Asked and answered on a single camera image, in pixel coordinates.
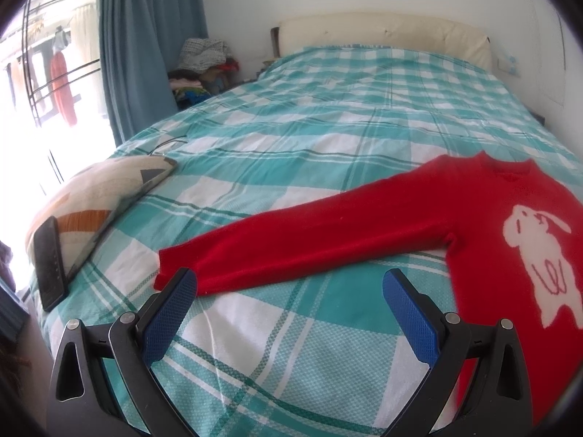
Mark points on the teal plaid bedsheet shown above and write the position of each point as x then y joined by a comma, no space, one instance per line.
296,145

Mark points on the red sweater with white dog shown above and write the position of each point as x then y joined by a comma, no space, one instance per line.
319,236

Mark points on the grey checked cloth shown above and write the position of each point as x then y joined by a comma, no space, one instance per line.
202,52

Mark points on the cream padded headboard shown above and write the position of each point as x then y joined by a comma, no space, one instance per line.
387,32

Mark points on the orange hanging garment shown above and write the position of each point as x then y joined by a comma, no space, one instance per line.
63,86

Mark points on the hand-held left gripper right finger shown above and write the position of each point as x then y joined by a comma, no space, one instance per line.
410,316

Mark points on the white wardrobe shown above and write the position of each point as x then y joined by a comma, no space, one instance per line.
558,54

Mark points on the blue curtain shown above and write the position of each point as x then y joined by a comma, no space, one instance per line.
136,54

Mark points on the white wall socket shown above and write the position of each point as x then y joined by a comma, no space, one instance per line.
508,64

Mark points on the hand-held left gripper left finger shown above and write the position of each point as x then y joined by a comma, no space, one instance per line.
168,314

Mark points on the pile of colourful clothes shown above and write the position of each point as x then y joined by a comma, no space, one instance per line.
196,86

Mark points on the patterned cream pillow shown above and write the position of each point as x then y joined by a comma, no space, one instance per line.
91,191

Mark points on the black phone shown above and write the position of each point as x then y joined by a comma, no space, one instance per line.
50,264

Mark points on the black window railing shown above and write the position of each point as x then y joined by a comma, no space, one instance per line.
36,91

